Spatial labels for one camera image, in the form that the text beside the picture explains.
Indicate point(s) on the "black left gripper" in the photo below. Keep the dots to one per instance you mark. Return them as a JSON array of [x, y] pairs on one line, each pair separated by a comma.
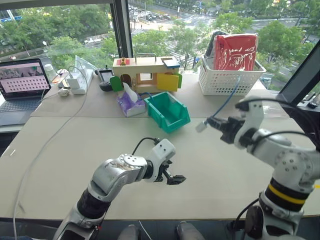
[[164, 172]]

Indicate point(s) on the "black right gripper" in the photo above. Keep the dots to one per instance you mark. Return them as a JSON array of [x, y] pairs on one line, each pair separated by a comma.
[[231, 130]]

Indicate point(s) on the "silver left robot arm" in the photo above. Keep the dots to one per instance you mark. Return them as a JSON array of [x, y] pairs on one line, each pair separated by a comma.
[[117, 172]]

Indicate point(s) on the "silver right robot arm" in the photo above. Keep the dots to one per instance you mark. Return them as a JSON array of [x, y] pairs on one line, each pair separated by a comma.
[[287, 162]]

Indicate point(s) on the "white perforated plastic basket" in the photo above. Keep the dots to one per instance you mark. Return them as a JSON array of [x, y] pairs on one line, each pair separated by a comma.
[[220, 82]]

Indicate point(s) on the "grey rounded foot shape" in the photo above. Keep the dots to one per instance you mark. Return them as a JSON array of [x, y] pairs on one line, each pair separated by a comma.
[[128, 233], [190, 232]]

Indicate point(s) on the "green plastic storage bin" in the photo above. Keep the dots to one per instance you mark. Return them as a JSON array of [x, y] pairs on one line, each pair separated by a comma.
[[157, 110]]

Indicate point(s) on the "red package in clear wrap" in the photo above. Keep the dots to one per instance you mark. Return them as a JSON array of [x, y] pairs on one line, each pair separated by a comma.
[[235, 52]]

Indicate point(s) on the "black bag behind red package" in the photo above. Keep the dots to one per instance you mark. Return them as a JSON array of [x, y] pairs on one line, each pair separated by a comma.
[[209, 50]]

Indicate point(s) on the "purple white tissue pack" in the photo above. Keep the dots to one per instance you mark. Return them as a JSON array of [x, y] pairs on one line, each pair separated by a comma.
[[130, 107]]

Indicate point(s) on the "wooden lock box with doors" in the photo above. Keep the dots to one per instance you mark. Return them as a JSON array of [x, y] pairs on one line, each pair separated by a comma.
[[142, 66]]

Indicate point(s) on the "small black desk object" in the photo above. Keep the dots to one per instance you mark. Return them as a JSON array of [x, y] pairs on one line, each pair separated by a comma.
[[312, 104]]

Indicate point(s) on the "black monitor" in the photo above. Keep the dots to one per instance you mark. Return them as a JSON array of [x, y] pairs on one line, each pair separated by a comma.
[[305, 80]]

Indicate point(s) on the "black handheld controller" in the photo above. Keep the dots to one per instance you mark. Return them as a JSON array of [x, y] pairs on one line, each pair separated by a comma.
[[106, 75]]

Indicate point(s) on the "white power strip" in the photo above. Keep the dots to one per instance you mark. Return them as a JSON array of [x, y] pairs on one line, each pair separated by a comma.
[[82, 89]]

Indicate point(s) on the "white charger adapter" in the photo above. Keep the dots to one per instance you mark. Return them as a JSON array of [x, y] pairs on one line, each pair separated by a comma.
[[72, 83]]

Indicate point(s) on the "small round white object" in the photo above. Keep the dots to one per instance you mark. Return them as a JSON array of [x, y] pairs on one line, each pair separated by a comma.
[[63, 92]]

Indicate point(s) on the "clear plastic triangular sheet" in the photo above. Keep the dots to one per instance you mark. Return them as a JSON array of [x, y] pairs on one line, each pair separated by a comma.
[[82, 63]]

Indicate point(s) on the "orange pink flat packet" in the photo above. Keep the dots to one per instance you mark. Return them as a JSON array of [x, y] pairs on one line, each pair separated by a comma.
[[58, 78]]

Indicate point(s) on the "white translucent bottle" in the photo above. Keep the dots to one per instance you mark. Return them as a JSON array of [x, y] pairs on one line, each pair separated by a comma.
[[49, 71]]

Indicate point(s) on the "dark grey laptop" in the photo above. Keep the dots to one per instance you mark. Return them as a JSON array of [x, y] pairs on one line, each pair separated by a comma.
[[22, 82]]

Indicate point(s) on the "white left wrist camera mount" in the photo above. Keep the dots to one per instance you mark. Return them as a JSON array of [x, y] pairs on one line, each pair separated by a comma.
[[163, 150]]

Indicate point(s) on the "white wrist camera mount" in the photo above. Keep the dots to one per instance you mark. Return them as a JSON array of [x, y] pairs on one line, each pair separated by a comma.
[[163, 150], [255, 112]]

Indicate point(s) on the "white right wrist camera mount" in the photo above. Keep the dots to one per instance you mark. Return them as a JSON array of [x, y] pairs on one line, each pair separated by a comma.
[[255, 112]]

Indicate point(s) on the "dark window frame pillar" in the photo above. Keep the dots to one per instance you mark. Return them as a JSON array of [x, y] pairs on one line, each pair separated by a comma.
[[122, 25]]

